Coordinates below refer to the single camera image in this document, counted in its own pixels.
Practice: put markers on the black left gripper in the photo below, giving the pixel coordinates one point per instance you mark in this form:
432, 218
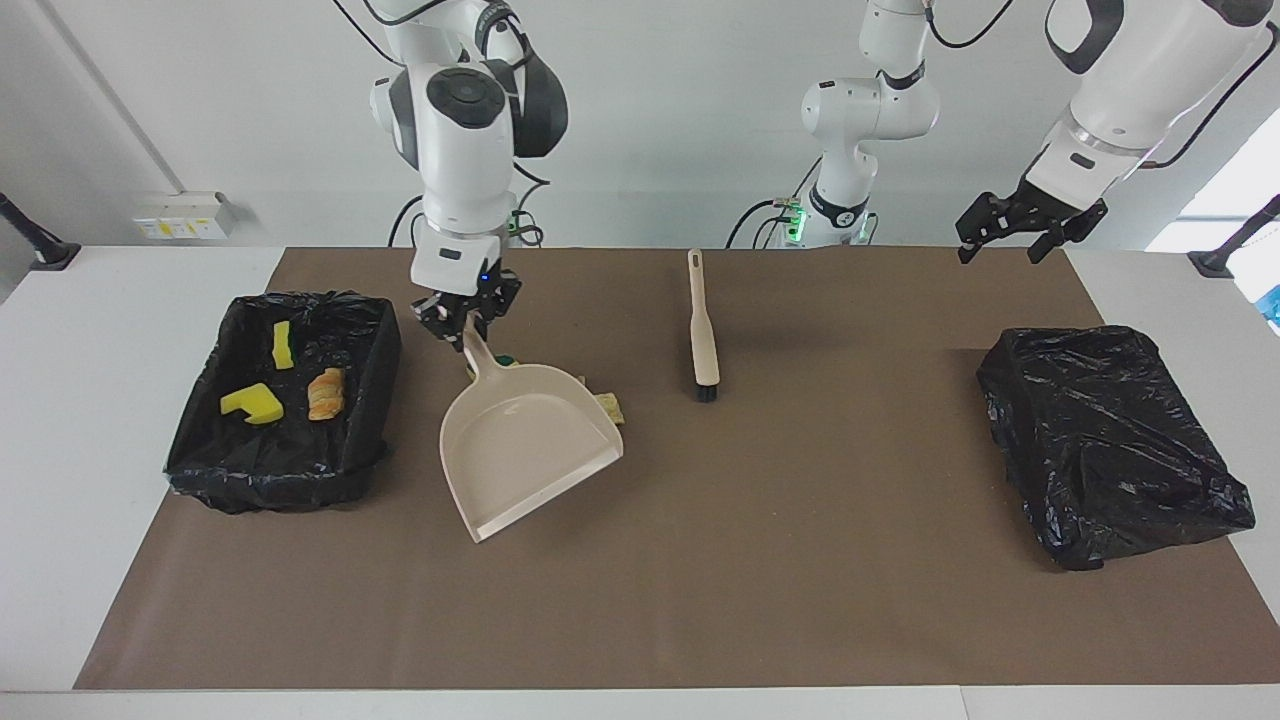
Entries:
1045, 210

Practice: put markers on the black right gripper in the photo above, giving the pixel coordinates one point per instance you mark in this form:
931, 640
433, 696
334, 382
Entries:
472, 295

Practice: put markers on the beige plastic dustpan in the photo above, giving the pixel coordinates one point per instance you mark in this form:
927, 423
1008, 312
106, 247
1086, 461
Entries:
520, 450

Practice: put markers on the cream crumbly sponge piece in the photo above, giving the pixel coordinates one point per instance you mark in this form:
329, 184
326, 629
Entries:
326, 394

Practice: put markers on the pale beige sponge piece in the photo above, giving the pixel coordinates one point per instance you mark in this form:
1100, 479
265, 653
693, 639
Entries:
612, 408

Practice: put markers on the curved yellow sponge piece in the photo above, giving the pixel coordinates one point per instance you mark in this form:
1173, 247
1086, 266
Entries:
283, 345

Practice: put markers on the notched yellow sponge piece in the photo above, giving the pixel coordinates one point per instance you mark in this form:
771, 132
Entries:
258, 405

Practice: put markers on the beige hand brush black bristles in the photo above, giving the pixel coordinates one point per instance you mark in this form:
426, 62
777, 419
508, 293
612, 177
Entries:
704, 340

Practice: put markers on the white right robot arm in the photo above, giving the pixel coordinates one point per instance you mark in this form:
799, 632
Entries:
460, 170

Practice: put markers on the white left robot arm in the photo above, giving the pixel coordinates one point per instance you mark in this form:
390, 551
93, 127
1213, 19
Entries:
1140, 60

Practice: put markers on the crumpled black bag bin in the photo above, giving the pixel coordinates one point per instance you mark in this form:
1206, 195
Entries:
1110, 450

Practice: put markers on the open bin with black bag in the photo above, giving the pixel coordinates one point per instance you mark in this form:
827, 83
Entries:
280, 480

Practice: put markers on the black stand foot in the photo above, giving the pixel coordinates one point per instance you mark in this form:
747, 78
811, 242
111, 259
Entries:
1215, 262
50, 255

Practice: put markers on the blue object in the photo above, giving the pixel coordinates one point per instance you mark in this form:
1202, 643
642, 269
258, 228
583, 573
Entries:
1273, 305

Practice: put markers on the brown table mat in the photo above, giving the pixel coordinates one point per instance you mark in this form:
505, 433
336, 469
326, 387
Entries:
500, 600

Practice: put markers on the white wall socket box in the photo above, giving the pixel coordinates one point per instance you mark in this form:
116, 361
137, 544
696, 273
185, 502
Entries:
180, 220

